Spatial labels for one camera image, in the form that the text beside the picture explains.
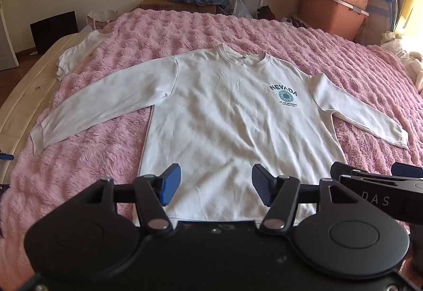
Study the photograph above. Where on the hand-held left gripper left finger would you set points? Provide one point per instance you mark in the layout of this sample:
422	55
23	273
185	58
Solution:
170	185

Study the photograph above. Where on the pink fluffy blanket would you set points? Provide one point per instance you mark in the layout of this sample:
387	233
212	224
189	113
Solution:
99	152

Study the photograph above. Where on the crumpled white cloth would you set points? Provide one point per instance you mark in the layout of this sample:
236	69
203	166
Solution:
409	59

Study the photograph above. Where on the white folded garment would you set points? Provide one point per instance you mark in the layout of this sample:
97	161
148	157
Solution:
76	53

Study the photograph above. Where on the white door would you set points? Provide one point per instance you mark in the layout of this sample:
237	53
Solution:
6	43

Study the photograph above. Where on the black flat panel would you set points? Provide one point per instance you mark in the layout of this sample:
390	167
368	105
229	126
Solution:
54	31

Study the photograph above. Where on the small clear plastic bag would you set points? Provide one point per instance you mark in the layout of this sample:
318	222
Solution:
241	7

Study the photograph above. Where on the beige mattress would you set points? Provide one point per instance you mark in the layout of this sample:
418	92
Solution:
19	102

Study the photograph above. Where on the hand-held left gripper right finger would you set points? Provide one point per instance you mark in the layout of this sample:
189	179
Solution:
261	185

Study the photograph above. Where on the small blue object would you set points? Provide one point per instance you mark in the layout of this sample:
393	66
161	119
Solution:
6	156

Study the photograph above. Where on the dark clothes heap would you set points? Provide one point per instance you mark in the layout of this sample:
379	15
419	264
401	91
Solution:
266	12

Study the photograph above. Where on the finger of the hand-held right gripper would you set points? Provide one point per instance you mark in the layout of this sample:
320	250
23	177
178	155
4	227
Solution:
408	168
340	170

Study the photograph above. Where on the blue striped storage bag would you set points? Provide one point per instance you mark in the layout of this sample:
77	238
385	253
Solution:
380	16

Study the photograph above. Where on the printed paper bag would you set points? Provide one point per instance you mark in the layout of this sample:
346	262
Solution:
99	21

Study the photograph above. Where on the brown storage box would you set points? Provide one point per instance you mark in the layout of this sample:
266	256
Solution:
330	21

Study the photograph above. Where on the brown cardboard box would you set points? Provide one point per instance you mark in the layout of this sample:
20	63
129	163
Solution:
178	7

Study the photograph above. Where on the white printed sweatshirt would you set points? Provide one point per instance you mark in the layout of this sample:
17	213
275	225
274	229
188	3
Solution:
214	119

